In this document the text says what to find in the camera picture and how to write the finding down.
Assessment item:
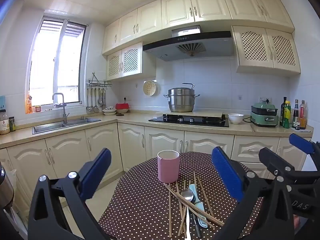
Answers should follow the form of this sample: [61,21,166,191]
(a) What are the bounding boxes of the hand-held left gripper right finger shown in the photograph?
[211,146,294,240]

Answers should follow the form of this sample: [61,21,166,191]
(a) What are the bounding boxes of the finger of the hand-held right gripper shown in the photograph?
[258,147,304,184]
[289,133,320,160]

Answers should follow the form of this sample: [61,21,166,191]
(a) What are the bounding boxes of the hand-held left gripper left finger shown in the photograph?
[28,148,118,240]

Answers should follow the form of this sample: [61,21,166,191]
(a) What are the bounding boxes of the metal spoon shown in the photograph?
[180,189,196,240]

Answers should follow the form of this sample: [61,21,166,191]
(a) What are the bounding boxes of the light blue handled utensil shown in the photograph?
[189,184,208,228]

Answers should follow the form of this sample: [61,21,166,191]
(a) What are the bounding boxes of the pink cup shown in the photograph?
[157,150,180,183]

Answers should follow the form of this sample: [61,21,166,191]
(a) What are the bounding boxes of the pile of wooden chopsticks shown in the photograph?
[164,171,225,238]

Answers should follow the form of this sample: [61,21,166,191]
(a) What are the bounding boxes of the red sauce bottle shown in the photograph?
[299,100,307,130]

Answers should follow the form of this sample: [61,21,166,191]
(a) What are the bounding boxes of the dark sauce bottle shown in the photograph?
[292,99,300,128]

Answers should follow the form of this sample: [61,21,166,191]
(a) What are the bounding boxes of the dark oil bottle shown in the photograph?
[280,96,288,127]

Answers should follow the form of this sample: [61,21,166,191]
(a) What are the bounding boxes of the cream base cabinets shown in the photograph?
[0,122,313,210]

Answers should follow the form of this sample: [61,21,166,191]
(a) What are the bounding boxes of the green electric cooker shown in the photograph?
[250,99,279,128]

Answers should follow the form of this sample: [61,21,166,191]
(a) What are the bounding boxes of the brown polka dot tablecloth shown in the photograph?
[98,152,265,240]

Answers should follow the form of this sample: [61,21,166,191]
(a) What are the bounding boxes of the stainless steel sink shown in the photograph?
[32,116,102,135]

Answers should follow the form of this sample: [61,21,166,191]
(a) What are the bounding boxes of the white bowl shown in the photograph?
[228,113,244,125]

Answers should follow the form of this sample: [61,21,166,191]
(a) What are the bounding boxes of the steel kitchen faucet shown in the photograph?
[52,92,70,124]

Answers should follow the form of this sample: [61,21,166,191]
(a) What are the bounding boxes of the red container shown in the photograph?
[115,102,130,114]

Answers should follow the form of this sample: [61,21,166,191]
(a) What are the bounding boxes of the black gas stove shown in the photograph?
[148,114,230,128]

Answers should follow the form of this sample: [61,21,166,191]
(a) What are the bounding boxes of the stainless steel steamer pot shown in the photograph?
[164,82,200,113]

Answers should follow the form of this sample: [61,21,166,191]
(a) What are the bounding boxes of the white plastic bag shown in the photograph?
[7,169,18,190]

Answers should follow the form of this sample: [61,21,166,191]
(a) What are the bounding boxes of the orange bottle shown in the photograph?
[25,94,33,114]

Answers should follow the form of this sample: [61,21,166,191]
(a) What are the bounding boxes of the metal flask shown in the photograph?
[0,161,14,209]

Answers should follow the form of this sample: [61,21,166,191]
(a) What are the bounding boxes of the cream perforated plate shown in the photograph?
[143,80,157,97]

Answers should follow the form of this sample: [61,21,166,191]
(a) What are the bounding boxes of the clear food jar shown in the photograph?
[0,109,10,135]

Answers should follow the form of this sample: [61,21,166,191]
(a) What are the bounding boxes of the kitchen window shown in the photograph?
[25,16,88,114]

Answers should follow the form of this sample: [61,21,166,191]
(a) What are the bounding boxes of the grey range hood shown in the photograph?
[142,25,235,62]

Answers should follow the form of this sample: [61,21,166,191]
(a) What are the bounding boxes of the metal wall utensil rack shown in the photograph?
[86,72,113,88]

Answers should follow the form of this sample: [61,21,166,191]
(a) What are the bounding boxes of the lattice door wall cabinet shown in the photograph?
[106,42,157,81]
[231,25,301,77]

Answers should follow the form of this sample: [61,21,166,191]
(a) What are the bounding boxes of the cream wall cabinet row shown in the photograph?
[101,0,295,55]

